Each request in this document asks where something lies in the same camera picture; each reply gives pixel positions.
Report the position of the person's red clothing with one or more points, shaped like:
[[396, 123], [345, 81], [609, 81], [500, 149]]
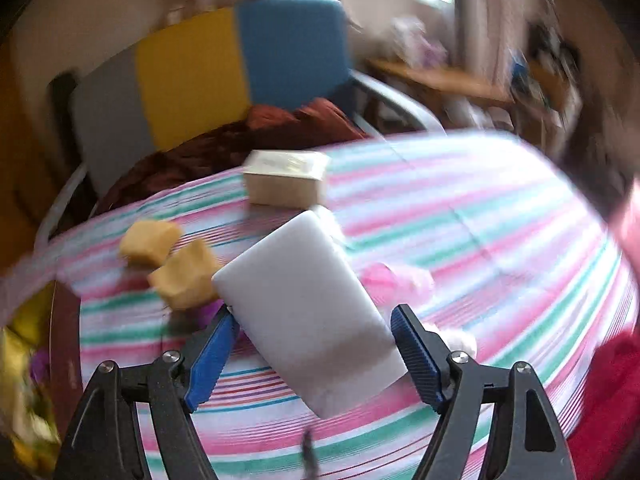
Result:
[[610, 390]]

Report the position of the dark red blanket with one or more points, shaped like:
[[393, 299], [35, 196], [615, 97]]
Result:
[[225, 145]]

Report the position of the yellow sponge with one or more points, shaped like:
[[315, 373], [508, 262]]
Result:
[[150, 242], [185, 275]]

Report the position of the beige cardboard box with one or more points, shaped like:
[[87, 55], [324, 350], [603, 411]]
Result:
[[285, 185]]

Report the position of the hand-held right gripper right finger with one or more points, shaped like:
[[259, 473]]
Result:
[[417, 360]]

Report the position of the patterned curtain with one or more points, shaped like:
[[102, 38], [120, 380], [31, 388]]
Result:
[[485, 20]]

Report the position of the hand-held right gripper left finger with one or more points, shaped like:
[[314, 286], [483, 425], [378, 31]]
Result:
[[212, 360]]

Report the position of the wooden wardrobe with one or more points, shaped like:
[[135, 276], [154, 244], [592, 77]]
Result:
[[20, 160]]

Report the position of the pink plastic tray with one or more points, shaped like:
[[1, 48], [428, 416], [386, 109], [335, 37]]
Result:
[[395, 280]]

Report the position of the grey yellow blue chair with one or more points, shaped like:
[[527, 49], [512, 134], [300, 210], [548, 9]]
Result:
[[190, 75]]

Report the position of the small purple box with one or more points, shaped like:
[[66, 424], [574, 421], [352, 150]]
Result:
[[434, 50]]

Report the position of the wooden side table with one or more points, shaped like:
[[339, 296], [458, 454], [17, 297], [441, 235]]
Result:
[[440, 80]]

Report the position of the gold tin box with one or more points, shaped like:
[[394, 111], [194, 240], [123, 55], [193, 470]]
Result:
[[65, 350]]

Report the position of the white foam block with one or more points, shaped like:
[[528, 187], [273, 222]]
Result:
[[305, 310]]

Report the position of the striped tablecloth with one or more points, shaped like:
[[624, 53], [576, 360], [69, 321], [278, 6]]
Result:
[[500, 240]]

